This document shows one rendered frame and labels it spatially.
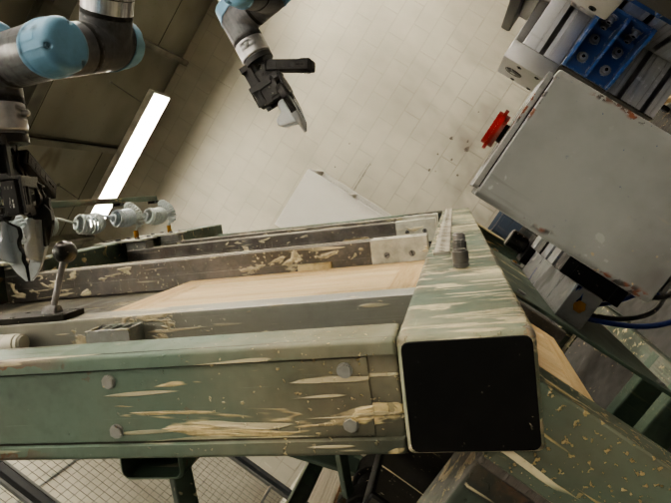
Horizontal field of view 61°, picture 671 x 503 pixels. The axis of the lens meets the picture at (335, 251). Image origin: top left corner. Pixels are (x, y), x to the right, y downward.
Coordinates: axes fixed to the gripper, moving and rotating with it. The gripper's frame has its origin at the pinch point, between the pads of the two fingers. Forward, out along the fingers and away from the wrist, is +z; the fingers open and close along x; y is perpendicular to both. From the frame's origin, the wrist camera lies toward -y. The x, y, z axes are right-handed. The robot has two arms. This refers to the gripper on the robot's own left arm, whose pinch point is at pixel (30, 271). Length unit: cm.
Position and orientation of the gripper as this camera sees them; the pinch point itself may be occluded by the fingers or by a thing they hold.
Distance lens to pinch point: 96.7
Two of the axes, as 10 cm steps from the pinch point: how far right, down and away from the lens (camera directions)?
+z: 1.2, 9.9, 1.0
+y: 1.4, 0.8, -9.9
